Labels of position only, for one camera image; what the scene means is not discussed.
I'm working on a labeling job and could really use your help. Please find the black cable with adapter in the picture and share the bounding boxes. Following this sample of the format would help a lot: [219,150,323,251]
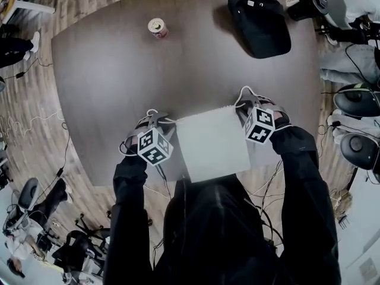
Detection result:
[43,122,72,190]
[0,56,53,80]

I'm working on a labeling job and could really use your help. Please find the person's left forearm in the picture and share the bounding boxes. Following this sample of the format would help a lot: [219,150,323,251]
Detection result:
[103,155,150,285]

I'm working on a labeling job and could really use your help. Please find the white drawstring bag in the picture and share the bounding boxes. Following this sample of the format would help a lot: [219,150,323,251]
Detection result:
[145,85,264,184]

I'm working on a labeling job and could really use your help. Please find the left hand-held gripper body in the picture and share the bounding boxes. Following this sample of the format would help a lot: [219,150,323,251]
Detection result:
[123,119,175,167]

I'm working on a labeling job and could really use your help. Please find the person's black jacket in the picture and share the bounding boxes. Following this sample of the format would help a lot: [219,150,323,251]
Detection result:
[153,175,287,285]

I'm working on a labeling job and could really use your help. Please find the black cap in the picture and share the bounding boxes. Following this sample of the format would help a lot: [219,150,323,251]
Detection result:
[227,0,292,59]

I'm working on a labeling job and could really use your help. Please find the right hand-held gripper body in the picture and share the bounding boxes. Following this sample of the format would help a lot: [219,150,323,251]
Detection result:
[242,98,293,145]

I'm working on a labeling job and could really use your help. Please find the red drink can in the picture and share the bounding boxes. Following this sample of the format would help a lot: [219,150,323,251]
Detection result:
[147,17,169,40]

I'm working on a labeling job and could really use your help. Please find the black office chair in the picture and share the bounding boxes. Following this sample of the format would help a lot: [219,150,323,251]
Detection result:
[52,212,113,282]

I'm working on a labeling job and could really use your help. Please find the person's right forearm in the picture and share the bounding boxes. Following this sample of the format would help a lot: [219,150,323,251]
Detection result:
[269,125,341,285]

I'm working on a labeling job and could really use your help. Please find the white floor cable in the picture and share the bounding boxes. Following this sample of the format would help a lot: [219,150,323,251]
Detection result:
[0,107,65,143]

